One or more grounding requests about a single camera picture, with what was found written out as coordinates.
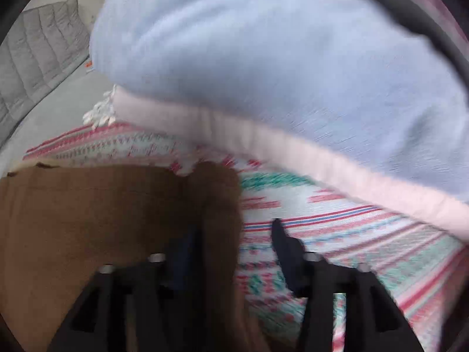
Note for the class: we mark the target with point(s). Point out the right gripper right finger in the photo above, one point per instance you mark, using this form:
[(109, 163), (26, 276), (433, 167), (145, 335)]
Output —
[(373, 321)]

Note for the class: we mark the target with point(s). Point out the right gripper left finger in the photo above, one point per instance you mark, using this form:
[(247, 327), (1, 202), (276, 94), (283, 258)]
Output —
[(179, 300)]

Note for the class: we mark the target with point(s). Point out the brown coat with fur collar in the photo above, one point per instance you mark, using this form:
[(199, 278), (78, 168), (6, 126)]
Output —
[(59, 226)]

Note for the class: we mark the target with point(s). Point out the patterned red green white blanket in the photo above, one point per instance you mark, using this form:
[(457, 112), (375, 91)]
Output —
[(423, 268)]

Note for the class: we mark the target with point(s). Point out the pale pink fleece garment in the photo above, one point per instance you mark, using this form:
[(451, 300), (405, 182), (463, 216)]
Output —
[(250, 138)]

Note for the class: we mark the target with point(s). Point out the grey plush bedspread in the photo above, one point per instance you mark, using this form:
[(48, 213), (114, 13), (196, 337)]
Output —
[(60, 111)]

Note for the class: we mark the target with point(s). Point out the light blue fleece garment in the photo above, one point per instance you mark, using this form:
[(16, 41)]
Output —
[(242, 57)]

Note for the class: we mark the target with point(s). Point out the grey quilted duvet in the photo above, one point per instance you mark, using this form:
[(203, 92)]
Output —
[(43, 47)]

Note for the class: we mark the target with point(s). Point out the pink velvet garment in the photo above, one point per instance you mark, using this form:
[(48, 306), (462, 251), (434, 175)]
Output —
[(442, 15)]

